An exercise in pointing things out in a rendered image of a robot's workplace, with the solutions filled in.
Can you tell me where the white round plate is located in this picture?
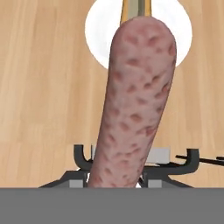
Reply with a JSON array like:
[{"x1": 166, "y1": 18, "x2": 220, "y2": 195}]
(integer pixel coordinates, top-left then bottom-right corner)
[{"x1": 84, "y1": 0, "x2": 193, "y2": 71}]

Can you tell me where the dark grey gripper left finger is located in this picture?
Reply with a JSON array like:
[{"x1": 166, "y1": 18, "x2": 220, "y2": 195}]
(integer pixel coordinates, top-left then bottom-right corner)
[{"x1": 38, "y1": 143, "x2": 96, "y2": 189}]

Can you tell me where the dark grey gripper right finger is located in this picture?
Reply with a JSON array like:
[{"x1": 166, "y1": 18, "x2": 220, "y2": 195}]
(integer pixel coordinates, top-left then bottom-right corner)
[{"x1": 139, "y1": 146, "x2": 200, "y2": 189}]

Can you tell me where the pink speckled sausage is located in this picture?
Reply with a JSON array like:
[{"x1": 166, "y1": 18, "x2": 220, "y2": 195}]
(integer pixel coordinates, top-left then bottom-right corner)
[{"x1": 87, "y1": 15, "x2": 178, "y2": 189}]

